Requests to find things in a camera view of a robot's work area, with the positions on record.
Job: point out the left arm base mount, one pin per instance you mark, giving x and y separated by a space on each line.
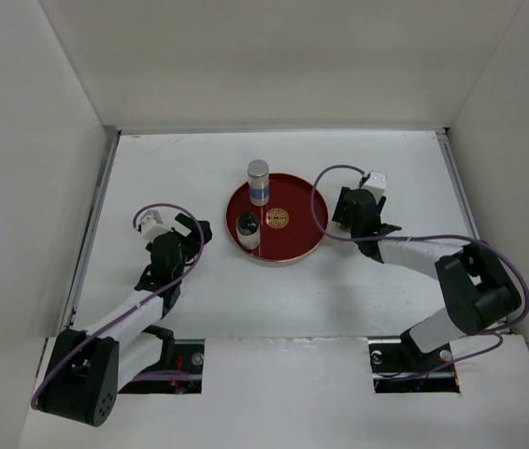
175 365

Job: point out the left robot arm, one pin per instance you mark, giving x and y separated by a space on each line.
89 367

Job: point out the red round tray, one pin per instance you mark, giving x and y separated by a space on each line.
289 223

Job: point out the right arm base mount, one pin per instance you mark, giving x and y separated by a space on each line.
395 370

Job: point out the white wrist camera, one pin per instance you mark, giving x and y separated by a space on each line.
375 182
152 226

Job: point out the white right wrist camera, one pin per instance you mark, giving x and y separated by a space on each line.
375 182

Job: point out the black-cap white jar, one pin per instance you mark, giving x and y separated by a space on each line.
248 230

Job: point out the tall silver-lid bead bottle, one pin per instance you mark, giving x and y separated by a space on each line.
258 181

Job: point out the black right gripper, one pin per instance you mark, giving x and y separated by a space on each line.
339 210

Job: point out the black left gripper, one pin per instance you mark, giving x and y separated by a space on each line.
187 223

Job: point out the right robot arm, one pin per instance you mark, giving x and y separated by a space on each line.
474 280

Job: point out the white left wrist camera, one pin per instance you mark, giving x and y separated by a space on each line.
152 226

